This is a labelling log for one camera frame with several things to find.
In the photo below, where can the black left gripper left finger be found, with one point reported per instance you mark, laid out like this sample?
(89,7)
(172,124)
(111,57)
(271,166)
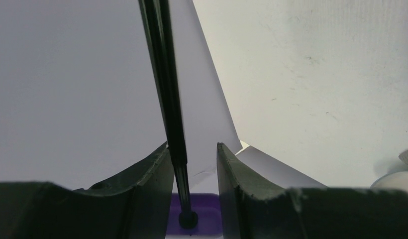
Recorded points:
(132,204)

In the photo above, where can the mint green umbrella case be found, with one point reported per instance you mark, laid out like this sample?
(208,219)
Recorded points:
(395,180)

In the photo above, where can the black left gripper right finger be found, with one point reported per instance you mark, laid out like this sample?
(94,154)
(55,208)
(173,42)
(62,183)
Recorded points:
(252,207)

